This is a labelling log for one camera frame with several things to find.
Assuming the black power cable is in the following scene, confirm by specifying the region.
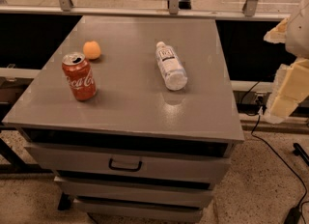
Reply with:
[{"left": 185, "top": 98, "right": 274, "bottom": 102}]
[{"left": 239, "top": 80, "right": 309, "bottom": 210}]

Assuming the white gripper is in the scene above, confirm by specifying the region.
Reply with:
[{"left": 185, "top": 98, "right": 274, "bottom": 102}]
[{"left": 264, "top": 0, "right": 309, "bottom": 124}]

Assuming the red Coca-Cola can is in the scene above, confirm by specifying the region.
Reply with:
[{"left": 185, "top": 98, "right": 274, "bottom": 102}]
[{"left": 62, "top": 52, "right": 97, "bottom": 101}]

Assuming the black power adapter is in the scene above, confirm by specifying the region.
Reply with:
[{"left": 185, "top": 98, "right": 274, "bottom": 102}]
[{"left": 284, "top": 207, "right": 301, "bottom": 224}]

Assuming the grey drawer cabinet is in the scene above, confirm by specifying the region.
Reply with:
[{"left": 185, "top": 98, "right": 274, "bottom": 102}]
[{"left": 4, "top": 16, "right": 243, "bottom": 222}]

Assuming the clear plastic water bottle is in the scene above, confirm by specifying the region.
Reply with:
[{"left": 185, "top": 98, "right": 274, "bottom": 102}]
[{"left": 155, "top": 42, "right": 187, "bottom": 91}]

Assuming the orange fruit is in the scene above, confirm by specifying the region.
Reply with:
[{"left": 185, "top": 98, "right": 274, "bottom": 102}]
[{"left": 83, "top": 41, "right": 101, "bottom": 60}]

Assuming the black drawer handle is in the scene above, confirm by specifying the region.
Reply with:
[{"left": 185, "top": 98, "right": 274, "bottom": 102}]
[{"left": 108, "top": 158, "right": 143, "bottom": 172}]

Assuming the black stand foot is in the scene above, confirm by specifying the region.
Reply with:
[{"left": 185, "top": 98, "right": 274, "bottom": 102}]
[{"left": 293, "top": 143, "right": 309, "bottom": 166}]

